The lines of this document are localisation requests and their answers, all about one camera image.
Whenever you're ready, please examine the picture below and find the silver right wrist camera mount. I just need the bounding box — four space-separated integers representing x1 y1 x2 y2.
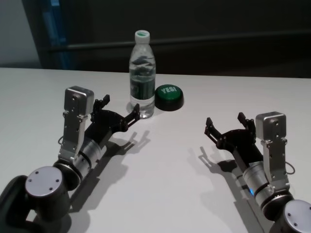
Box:
255 111 288 186

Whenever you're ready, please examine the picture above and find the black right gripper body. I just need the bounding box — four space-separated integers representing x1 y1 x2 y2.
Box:
217 129 265 170

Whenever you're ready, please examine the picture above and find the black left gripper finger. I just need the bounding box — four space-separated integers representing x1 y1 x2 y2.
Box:
90 94 111 122
120 103 141 132

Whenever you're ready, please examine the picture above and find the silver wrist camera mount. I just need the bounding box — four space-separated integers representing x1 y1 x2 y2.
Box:
255 111 288 186
58 85 95 164

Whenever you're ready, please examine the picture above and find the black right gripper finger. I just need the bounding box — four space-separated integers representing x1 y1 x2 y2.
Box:
237 112 256 133
205 116 224 147

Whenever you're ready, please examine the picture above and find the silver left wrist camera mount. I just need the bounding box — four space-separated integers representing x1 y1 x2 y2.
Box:
58 85 95 164

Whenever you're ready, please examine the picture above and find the blue window frame strip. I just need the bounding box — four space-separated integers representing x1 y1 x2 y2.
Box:
41 0 75 70

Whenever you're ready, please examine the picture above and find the clear water bottle green label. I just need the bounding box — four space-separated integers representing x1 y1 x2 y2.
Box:
129 30 156 120

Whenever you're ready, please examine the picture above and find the grey wall handrail bar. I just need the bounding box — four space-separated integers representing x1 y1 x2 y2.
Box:
46 36 311 53

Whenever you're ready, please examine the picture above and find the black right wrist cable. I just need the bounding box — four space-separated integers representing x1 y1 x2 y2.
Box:
285 161 296 176

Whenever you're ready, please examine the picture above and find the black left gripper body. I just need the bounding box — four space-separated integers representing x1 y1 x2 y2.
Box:
84 108 127 151

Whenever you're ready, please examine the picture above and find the green YES push button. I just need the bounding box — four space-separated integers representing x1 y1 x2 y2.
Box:
154 83 185 113

